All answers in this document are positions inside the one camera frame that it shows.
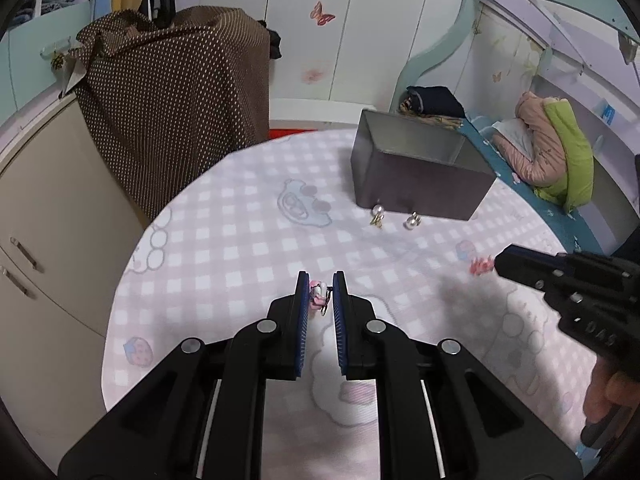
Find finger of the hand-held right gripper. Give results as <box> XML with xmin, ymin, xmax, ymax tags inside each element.
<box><xmin>493</xmin><ymin>243</ymin><xmax>572</xmax><ymax>291</ymax></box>

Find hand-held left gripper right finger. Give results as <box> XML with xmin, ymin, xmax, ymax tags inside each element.
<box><xmin>332</xmin><ymin>270</ymin><xmax>584</xmax><ymax>480</ymax></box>

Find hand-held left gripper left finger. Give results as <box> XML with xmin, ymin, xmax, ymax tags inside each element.
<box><xmin>57</xmin><ymin>270</ymin><xmax>311</xmax><ymax>480</ymax></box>

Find dark grey storage box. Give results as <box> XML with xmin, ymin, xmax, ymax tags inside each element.
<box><xmin>350</xmin><ymin>109</ymin><xmax>497</xmax><ymax>222</ymax></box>

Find person's right hand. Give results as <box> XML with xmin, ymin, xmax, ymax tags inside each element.
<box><xmin>582</xmin><ymin>360</ymin><xmax>640</xmax><ymax>425</ymax></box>

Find pink checked tablecloth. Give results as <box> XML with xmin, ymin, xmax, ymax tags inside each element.
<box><xmin>101</xmin><ymin>127</ymin><xmax>606</xmax><ymax>480</ymax></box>

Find pink and green jacket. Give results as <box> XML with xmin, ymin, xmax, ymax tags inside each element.
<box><xmin>531</xmin><ymin>99</ymin><xmax>597</xmax><ymax>212</ymax></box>

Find pink padded jacket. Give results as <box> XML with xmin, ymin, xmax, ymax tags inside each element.
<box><xmin>492</xmin><ymin>90</ymin><xmax>557</xmax><ymax>187</ymax></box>

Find folded tan patterned cloth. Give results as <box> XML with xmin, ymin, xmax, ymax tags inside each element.
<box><xmin>398</xmin><ymin>99</ymin><xmax>465</xmax><ymax>130</ymax></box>

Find red plastic stool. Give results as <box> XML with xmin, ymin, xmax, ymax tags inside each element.
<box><xmin>269</xmin><ymin>128</ymin><xmax>323</xmax><ymax>142</ymax></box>

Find folded dark clothes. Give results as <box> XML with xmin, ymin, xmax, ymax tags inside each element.
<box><xmin>405</xmin><ymin>85</ymin><xmax>467</xmax><ymax>119</ymax></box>

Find white board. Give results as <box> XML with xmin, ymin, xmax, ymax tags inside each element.
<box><xmin>270</xmin><ymin>98</ymin><xmax>362</xmax><ymax>134</ymax></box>

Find brown dotted cloth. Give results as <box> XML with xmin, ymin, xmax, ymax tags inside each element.
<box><xmin>74</xmin><ymin>6</ymin><xmax>274</xmax><ymax>222</ymax></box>

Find white low cabinet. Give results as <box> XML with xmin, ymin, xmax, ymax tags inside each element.
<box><xmin>0</xmin><ymin>92</ymin><xmax>152</xmax><ymax>461</ymax></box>

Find black cloth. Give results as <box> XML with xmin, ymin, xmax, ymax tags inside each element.
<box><xmin>259</xmin><ymin>19</ymin><xmax>282</xmax><ymax>62</ymax></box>

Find white wardrobe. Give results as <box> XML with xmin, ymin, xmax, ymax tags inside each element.
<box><xmin>260</xmin><ymin>0</ymin><xmax>476</xmax><ymax>128</ymax></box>

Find teal drawer unit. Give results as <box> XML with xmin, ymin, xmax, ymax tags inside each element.
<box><xmin>0</xmin><ymin>0</ymin><xmax>97</xmax><ymax>123</ymax></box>

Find teal bunk bed frame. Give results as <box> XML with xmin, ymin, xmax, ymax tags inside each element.
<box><xmin>389</xmin><ymin>0</ymin><xmax>640</xmax><ymax>261</ymax></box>

